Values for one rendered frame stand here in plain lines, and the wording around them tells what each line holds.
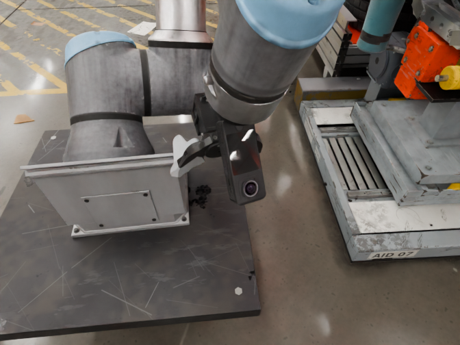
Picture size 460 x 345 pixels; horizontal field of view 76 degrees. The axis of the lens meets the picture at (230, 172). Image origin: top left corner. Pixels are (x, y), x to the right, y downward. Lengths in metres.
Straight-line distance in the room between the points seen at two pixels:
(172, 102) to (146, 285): 0.40
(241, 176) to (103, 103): 0.37
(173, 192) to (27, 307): 0.36
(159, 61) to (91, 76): 0.14
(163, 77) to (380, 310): 0.87
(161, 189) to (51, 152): 0.48
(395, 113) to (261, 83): 1.05
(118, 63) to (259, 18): 0.48
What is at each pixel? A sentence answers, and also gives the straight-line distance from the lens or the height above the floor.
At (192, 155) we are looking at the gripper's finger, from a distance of 0.42.
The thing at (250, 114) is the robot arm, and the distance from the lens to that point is 0.32.
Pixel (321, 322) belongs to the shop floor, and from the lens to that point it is 0.97.
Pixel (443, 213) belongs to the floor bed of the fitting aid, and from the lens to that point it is 1.23.
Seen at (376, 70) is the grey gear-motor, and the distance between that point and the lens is 1.41.
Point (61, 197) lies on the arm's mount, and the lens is 0.67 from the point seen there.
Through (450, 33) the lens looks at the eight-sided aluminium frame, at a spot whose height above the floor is 0.60.
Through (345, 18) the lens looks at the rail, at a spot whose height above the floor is 0.39.
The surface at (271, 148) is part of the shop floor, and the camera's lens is 1.34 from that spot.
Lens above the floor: 0.91
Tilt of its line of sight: 48 degrees down
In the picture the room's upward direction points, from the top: straight up
